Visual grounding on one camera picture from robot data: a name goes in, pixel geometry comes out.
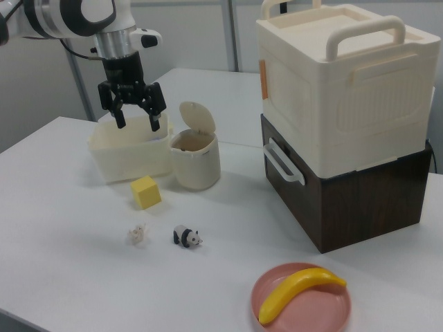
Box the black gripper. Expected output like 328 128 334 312
97 50 166 133

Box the cream trash can with lid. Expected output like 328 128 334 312
168 100 222 190

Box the cream rectangular plastic bin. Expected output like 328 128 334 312
88 111 176 185

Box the yellow foam cube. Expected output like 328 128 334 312
130 174 163 210

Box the small panda figurine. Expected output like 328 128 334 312
172 224 204 249

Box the cream plastic storage box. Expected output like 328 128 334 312
255 0 441 179

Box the dark wood-grain storage box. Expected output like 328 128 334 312
259 113 433 255

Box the yellow toy banana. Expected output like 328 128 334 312
258 266 347 326

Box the pink round plate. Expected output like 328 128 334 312
251 261 353 332

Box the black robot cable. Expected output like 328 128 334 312
58 37 105 62

